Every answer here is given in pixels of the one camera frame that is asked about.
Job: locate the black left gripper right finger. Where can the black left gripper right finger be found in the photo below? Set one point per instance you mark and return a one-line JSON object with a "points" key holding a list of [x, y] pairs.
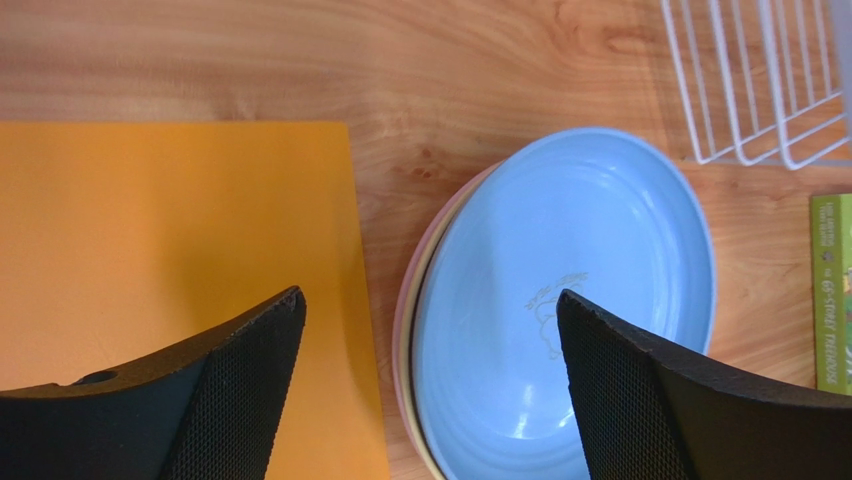
{"points": [[648, 408]]}

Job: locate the white wire dish rack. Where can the white wire dish rack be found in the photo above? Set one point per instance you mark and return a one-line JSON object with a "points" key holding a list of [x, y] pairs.
{"points": [[763, 82]]}

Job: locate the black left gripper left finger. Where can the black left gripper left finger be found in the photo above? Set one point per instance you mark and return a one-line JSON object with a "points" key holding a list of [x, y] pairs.
{"points": [[207, 407]]}

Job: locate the orange mat left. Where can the orange mat left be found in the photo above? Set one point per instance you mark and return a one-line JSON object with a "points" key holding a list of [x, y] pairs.
{"points": [[118, 239]]}

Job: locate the pink plate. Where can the pink plate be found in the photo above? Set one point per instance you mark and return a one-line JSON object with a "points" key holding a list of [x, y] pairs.
{"points": [[409, 292]]}

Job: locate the blue plate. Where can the blue plate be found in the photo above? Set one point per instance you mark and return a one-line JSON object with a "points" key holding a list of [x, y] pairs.
{"points": [[594, 210]]}

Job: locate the green treehouse book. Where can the green treehouse book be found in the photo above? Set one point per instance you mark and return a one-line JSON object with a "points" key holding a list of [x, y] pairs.
{"points": [[831, 272]]}

